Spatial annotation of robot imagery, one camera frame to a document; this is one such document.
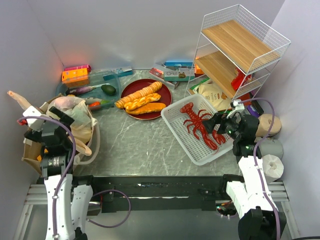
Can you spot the red round plate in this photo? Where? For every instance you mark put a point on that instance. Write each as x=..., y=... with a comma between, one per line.
x=166, y=97

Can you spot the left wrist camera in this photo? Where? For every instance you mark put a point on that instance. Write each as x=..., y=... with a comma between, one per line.
x=34, y=123

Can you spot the teal white box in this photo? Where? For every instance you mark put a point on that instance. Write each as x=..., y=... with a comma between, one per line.
x=119, y=72

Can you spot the blue transparent bowl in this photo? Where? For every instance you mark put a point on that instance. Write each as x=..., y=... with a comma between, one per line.
x=100, y=90

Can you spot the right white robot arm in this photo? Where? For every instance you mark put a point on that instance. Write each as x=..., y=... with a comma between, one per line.
x=259, y=218

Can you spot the pink box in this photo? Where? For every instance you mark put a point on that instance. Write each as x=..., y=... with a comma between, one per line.
x=86, y=66

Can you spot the white wire shelf rack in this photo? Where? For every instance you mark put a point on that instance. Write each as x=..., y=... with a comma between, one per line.
x=233, y=37

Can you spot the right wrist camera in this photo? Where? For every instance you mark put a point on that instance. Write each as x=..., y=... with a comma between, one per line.
x=236, y=107

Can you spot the red toy lobster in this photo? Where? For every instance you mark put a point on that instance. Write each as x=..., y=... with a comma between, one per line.
x=196, y=120

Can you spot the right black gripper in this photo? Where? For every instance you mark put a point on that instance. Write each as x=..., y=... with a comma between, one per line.
x=219, y=121

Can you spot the long orange bread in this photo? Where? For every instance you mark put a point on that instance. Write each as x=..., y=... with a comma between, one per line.
x=138, y=94

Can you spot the teal cat picture box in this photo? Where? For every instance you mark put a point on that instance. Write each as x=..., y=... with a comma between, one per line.
x=182, y=74

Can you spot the red box bottom shelf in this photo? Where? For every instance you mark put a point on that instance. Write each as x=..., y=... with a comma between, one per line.
x=245, y=96

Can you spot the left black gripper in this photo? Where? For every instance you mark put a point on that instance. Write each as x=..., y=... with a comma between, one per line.
x=59, y=116

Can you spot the braided yellow bread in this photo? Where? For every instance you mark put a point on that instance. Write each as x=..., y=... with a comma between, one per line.
x=139, y=102

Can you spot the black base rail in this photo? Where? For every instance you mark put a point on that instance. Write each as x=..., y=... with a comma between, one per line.
x=154, y=193

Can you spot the orange plastic grocery bag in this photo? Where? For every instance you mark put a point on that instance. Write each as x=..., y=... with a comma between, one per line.
x=84, y=123

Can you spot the grey toy fish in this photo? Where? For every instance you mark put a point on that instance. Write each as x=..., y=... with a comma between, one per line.
x=91, y=100

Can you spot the purple eggplant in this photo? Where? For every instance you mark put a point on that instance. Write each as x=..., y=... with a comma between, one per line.
x=79, y=90

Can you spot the blue box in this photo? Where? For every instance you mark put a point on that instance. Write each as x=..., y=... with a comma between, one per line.
x=178, y=64

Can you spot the purple pouch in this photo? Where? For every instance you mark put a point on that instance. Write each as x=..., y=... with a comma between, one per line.
x=254, y=112

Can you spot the orange flat bread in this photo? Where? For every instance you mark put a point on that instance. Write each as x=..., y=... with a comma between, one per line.
x=147, y=108

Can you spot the grey paper roll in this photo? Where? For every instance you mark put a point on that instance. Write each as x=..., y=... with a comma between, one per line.
x=270, y=146

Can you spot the beige snack bag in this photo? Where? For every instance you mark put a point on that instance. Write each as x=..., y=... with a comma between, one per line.
x=213, y=93

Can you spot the orange box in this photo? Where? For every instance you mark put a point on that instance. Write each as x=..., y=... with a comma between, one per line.
x=75, y=76

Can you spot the red white box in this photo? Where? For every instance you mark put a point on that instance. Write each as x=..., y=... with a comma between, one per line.
x=159, y=75

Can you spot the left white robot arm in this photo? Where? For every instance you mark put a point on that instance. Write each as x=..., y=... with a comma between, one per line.
x=67, y=199

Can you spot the white paper roll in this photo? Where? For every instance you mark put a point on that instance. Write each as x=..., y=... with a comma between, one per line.
x=273, y=168

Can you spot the dark green avocado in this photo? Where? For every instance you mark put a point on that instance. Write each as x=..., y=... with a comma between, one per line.
x=108, y=90

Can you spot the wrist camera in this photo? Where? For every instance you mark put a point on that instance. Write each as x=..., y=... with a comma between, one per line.
x=34, y=123
x=236, y=107

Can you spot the red snack packet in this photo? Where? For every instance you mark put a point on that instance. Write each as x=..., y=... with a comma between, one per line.
x=239, y=78

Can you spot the orange toy carrot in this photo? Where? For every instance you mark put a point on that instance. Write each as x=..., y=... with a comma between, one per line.
x=94, y=104

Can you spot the white plastic basket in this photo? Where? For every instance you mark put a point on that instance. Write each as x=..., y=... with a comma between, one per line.
x=179, y=124

